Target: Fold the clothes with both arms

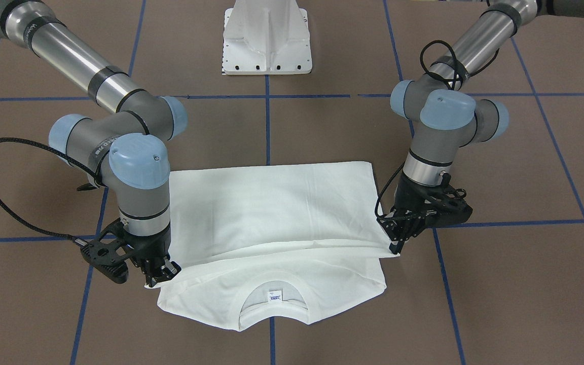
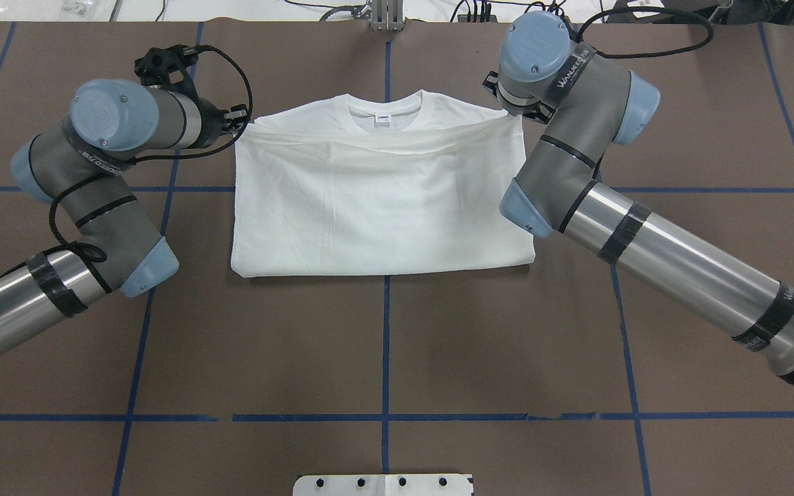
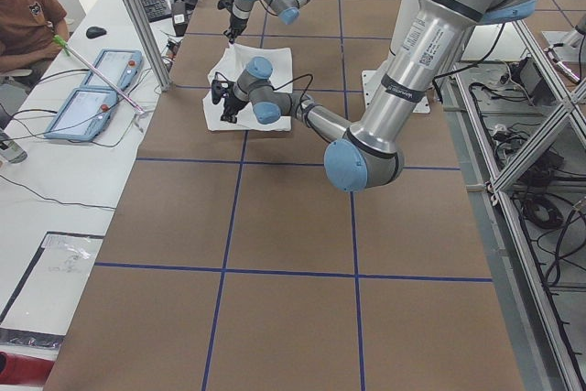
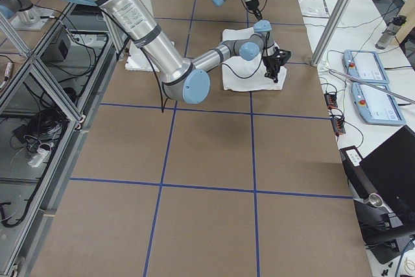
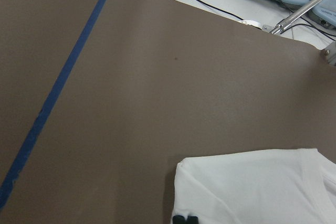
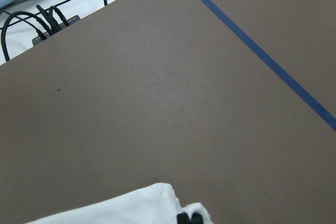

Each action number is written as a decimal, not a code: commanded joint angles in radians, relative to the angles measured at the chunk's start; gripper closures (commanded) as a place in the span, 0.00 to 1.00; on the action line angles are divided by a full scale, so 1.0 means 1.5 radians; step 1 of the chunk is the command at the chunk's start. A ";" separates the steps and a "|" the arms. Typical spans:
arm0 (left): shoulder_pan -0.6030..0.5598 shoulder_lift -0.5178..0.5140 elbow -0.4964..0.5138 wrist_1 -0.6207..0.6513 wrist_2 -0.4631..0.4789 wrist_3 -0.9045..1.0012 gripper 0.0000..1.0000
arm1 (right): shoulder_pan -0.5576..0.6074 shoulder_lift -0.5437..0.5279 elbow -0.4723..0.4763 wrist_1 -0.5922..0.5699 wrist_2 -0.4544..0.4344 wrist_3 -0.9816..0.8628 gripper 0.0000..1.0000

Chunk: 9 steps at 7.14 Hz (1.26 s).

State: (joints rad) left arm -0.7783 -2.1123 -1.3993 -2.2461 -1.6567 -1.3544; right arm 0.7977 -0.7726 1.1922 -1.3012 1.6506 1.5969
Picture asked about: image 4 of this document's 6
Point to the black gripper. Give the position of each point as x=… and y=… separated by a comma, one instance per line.
x=270, y=61
x=253, y=6

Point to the white long-sleeve printed shirt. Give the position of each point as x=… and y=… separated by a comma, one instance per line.
x=241, y=75

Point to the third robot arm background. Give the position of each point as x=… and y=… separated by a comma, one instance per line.
x=25, y=15

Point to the clear plastic document sleeve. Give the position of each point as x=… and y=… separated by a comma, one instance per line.
x=314, y=8

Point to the orange black adapter box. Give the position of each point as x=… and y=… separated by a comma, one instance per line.
x=331, y=100

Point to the metal rod with green tip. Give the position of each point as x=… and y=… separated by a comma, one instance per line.
x=354, y=79

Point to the upper blue teach pendant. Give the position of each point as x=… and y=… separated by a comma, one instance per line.
x=365, y=65

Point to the blue teach pendant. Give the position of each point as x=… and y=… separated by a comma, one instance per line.
x=365, y=65
x=376, y=107

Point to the lower blue teach pendant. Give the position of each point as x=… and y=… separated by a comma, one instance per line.
x=376, y=107

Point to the grey water bottle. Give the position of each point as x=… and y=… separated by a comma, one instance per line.
x=392, y=27

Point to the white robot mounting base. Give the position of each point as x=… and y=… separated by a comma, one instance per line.
x=137, y=61

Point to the black laptop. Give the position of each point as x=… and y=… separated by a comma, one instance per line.
x=384, y=184

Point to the white power strip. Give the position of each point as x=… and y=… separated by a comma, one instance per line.
x=41, y=153

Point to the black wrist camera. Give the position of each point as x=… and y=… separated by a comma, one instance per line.
x=282, y=56

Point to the aluminium frame post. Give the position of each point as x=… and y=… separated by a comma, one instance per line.
x=330, y=28

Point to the aluminium extrusion frame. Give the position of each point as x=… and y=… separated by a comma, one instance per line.
x=58, y=78

